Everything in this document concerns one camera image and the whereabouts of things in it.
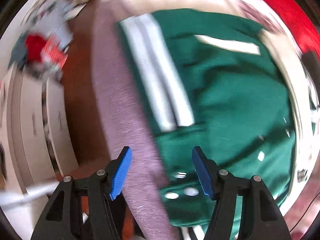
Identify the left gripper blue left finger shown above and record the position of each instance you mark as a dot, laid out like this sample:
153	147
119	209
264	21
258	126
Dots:
62	215

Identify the floral purple bed blanket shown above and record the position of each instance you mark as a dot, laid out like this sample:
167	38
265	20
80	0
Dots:
121	113

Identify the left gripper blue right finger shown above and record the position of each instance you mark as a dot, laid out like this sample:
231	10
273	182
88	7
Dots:
260	217

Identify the green and cream varsity jacket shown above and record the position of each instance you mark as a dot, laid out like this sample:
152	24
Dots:
206	79

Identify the red quilt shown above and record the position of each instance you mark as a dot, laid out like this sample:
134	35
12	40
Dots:
297	21

